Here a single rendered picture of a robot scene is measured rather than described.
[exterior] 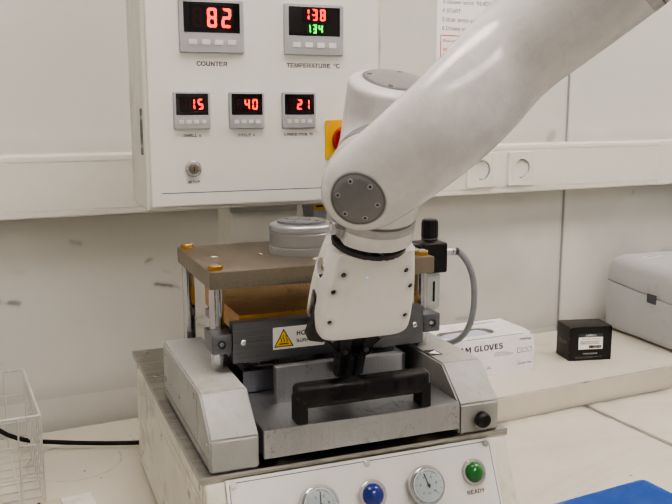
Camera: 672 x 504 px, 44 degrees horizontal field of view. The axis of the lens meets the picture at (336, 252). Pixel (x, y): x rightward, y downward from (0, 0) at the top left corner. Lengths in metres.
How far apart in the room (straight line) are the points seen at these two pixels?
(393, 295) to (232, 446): 0.22
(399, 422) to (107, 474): 0.56
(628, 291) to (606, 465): 0.62
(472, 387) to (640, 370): 0.77
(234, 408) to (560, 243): 1.19
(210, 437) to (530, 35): 0.47
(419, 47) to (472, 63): 0.99
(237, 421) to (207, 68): 0.47
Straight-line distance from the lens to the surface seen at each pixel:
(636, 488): 1.30
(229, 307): 0.96
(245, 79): 1.11
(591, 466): 1.35
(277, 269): 0.91
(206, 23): 1.10
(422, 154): 0.66
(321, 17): 1.15
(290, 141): 1.13
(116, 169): 1.40
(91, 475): 1.32
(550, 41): 0.70
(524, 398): 1.50
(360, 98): 0.73
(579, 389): 1.58
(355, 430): 0.87
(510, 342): 1.58
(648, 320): 1.85
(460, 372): 0.95
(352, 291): 0.81
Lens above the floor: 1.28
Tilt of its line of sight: 10 degrees down
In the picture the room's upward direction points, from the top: straight up
